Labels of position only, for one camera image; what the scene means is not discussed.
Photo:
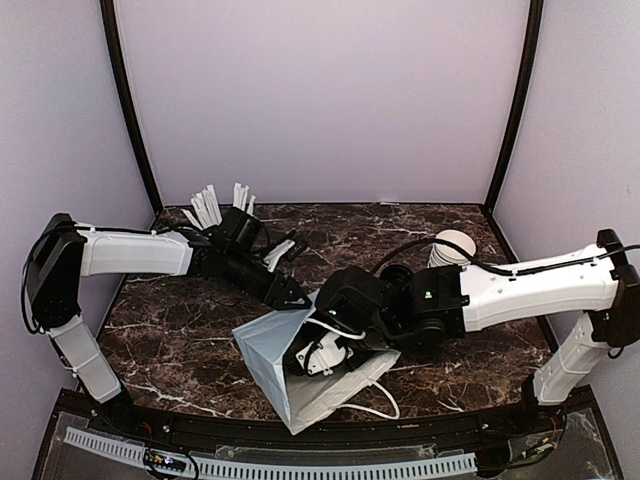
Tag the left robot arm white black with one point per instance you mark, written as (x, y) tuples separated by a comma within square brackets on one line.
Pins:
[(67, 252)]

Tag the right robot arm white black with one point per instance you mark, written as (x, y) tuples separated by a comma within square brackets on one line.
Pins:
[(392, 307)]

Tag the bundle of wrapped white straws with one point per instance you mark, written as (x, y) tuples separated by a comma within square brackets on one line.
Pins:
[(205, 209)]

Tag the stack of black lids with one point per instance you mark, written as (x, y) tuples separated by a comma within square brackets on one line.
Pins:
[(396, 274)]

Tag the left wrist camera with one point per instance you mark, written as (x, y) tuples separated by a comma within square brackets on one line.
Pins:
[(288, 250)]

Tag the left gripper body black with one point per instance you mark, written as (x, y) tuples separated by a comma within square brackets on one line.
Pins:
[(274, 301)]

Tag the light blue paper bag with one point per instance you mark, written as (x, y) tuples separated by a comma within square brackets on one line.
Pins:
[(301, 401)]

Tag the black front frame rail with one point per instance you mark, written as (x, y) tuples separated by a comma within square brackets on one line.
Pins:
[(481, 429)]

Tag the white slotted cable duct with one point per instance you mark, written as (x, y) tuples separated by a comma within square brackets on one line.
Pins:
[(169, 465)]

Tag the stack of paper coffee cups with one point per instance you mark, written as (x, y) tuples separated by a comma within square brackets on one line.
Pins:
[(457, 245)]

